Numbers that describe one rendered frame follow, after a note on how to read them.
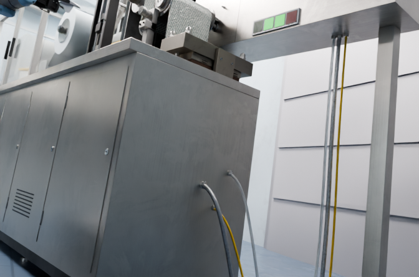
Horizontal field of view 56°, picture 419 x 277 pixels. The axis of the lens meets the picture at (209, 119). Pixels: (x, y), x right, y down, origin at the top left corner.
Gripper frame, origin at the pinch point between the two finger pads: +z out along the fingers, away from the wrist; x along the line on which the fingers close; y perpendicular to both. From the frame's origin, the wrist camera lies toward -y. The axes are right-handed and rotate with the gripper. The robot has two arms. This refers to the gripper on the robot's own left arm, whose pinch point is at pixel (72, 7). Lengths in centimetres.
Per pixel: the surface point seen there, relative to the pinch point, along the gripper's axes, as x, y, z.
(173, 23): 57, 2, 16
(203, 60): 78, 18, 17
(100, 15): 10.0, 0.3, 9.9
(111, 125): 76, 53, -17
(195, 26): 59, -2, 28
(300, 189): 51, 62, 205
